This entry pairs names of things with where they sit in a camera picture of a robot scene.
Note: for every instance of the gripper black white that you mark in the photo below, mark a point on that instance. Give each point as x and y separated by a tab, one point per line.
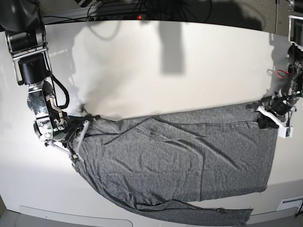
59	127
278	105

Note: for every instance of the grey long-sleeve T-shirt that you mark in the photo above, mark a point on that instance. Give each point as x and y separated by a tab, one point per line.
157	166

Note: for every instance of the robot arm black silver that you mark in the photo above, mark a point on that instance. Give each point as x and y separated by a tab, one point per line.
47	98
293	76

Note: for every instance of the thin metal stand pole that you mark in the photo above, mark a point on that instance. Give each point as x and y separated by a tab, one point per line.
276	15

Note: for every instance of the black power strip red light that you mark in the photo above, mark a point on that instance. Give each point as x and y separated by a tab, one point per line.
118	17

